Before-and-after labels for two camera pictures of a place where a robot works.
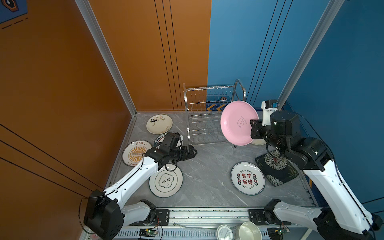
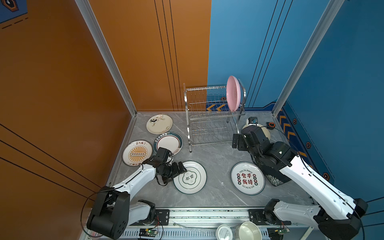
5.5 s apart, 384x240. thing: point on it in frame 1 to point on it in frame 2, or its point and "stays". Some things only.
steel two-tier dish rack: (204, 108) stays
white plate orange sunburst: (133, 151) stays
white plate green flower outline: (167, 182) to (192, 181)
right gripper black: (255, 128) to (240, 140)
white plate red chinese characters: (248, 178) stays
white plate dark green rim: (161, 139) stays
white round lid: (224, 232) stays
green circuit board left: (148, 232) stays
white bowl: (247, 230) stays
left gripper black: (185, 155) to (176, 171)
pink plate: (235, 122) to (233, 93)
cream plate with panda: (159, 124) stays
